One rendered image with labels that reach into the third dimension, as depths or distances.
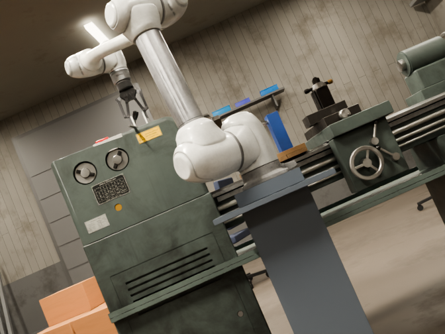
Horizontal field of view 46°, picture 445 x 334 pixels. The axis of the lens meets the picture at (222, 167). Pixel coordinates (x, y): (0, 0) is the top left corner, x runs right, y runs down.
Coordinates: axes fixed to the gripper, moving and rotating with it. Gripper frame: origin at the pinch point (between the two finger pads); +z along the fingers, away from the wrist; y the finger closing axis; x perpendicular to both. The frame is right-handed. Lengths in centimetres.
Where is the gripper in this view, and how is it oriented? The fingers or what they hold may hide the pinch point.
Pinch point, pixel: (140, 121)
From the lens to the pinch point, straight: 252.5
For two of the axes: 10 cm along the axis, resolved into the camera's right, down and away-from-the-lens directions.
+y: 9.2, -3.9, 0.9
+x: -0.5, 1.0, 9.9
